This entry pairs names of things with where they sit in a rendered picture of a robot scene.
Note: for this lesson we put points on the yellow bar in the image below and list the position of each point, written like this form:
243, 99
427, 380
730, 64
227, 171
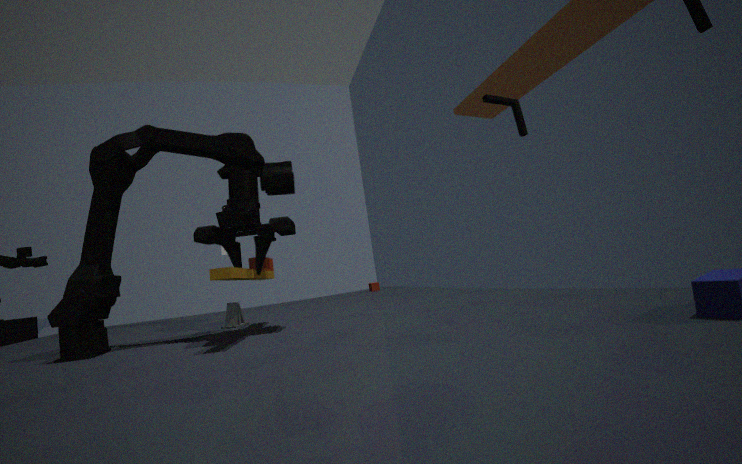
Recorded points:
233, 273

